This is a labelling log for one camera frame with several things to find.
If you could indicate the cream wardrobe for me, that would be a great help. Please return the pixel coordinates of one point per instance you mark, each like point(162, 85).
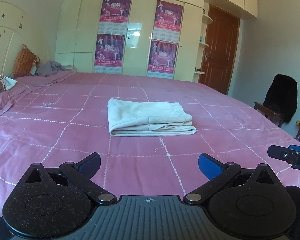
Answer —
point(78, 30)

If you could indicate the cream headboard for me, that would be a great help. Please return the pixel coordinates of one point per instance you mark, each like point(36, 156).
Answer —
point(16, 29)

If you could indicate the orange patterned pillow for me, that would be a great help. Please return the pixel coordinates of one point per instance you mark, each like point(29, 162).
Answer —
point(24, 62)

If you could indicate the pink checked bed cover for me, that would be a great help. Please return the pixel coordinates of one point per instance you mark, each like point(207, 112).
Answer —
point(68, 120)

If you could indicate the lower left purple poster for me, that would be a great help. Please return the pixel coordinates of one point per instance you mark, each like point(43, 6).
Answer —
point(109, 54)

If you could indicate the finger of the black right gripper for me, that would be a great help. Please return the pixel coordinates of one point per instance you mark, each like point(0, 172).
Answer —
point(282, 153)
point(295, 148)

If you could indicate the corner shelves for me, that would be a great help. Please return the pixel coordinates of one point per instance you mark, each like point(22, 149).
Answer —
point(203, 44)

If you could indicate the pink pillow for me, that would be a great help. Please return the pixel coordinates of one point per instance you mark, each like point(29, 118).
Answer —
point(45, 81)

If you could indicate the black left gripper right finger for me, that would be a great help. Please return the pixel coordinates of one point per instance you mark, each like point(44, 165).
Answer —
point(230, 183)

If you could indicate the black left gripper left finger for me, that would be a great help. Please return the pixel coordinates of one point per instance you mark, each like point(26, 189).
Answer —
point(70, 183)

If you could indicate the brown wooden door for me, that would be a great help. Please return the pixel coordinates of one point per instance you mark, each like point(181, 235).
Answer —
point(219, 58)

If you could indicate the grey crumpled garment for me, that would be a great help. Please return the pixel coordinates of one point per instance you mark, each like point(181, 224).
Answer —
point(49, 68)

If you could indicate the wooden chair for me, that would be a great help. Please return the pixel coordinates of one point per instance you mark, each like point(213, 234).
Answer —
point(270, 114)

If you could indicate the white pants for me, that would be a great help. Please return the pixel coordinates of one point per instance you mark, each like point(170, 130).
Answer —
point(148, 119)

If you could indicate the purple poster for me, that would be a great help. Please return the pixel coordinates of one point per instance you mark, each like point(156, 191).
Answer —
point(161, 60)
point(114, 17)
point(167, 22)
point(109, 54)

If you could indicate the lower right purple poster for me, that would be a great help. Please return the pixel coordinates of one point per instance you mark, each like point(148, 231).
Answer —
point(161, 60)

